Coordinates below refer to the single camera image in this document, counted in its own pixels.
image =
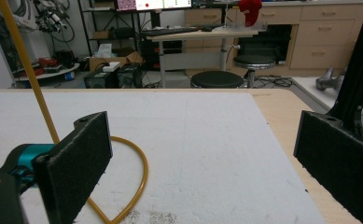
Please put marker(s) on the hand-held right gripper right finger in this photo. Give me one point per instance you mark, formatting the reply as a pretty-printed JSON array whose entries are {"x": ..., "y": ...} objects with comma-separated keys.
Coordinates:
[{"x": 341, "y": 161}]

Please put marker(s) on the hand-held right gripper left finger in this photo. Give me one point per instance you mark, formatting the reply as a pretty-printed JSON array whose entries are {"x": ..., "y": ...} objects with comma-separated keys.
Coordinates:
[{"x": 73, "y": 168}]

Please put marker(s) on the grey metal device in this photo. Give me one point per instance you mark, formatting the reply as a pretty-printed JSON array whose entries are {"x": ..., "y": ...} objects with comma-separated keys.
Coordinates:
[{"x": 327, "y": 81}]

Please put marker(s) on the black equipment case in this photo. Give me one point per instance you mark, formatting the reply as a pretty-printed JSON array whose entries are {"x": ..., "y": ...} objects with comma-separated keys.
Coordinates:
[{"x": 103, "y": 80}]

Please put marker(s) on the round white table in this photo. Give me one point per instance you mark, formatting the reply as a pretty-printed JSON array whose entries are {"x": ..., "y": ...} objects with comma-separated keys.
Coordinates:
[{"x": 50, "y": 74}]

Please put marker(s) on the cardboard box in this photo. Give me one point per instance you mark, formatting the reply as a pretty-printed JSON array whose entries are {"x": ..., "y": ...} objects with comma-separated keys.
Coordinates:
[{"x": 98, "y": 63}]

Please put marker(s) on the white plastic bag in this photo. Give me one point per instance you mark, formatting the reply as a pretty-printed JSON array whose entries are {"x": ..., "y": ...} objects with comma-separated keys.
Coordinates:
[{"x": 104, "y": 50}]

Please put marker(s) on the white foam mat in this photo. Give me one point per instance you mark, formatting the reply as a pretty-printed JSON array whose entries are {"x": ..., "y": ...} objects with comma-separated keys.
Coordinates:
[{"x": 201, "y": 149}]

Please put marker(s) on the light wooden cabinet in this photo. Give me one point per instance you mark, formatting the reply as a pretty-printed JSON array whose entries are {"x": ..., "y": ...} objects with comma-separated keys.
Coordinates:
[{"x": 322, "y": 34}]

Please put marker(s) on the black round stool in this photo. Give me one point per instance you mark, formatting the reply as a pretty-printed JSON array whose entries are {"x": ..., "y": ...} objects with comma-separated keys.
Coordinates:
[
  {"x": 216, "y": 79},
  {"x": 254, "y": 61}
]

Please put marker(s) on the black keyboard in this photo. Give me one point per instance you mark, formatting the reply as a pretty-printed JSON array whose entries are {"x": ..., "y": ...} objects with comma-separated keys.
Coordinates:
[{"x": 170, "y": 31}]

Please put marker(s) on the red cloth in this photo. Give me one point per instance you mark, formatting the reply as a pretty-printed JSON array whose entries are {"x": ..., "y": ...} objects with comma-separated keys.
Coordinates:
[{"x": 250, "y": 11}]

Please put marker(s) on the computer monitor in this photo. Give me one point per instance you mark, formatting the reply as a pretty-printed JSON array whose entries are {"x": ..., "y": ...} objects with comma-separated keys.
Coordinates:
[{"x": 157, "y": 4}]

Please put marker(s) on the light wooden desk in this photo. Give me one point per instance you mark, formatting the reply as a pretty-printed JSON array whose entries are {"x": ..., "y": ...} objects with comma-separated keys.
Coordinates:
[{"x": 201, "y": 33}]

